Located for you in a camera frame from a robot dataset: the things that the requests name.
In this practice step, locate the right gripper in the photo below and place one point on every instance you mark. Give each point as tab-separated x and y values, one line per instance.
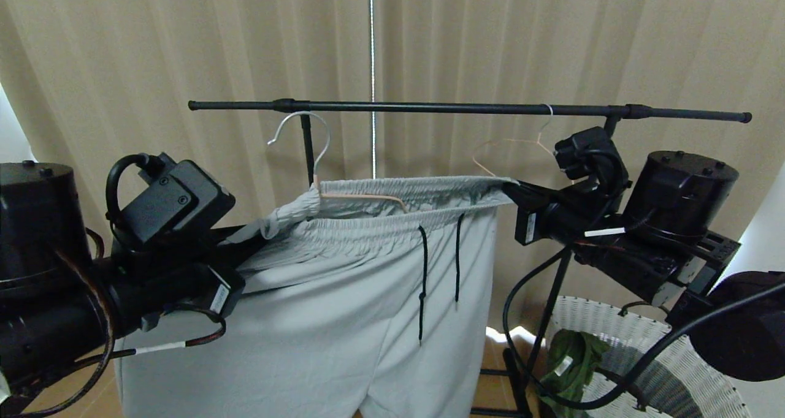
570	222

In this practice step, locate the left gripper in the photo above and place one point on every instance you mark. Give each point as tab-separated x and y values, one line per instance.
153	289

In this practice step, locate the pale grey shorts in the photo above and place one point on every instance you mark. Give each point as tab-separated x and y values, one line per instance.
306	344

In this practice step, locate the pink clothes hanger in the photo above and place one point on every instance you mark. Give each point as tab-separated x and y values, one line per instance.
356	195
545	127

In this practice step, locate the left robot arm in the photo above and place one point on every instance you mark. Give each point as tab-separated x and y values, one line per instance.
37	222

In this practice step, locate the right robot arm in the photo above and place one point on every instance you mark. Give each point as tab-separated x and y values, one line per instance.
681	191

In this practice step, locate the black clothes rack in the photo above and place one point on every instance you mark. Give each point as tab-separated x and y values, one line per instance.
460	107

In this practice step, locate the white laundry basket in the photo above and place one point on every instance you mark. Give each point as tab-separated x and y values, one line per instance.
705	393

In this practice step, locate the green garment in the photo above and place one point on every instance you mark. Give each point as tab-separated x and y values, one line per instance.
573	363

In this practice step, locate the beige curtain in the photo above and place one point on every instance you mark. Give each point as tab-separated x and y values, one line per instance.
552	38

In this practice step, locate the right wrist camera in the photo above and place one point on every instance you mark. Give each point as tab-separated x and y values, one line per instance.
582	151

